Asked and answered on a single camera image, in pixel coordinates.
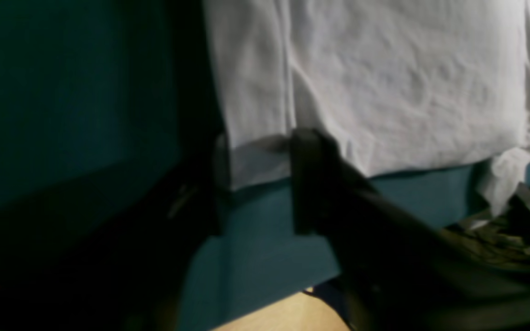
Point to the teal table cloth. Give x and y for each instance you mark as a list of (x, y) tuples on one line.
[(99, 100)]

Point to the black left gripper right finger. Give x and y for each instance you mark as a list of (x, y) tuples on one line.
[(392, 266)]

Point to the white T-shirt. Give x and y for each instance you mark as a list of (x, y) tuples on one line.
[(401, 85)]

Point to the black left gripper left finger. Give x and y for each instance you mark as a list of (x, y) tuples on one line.
[(171, 224)]

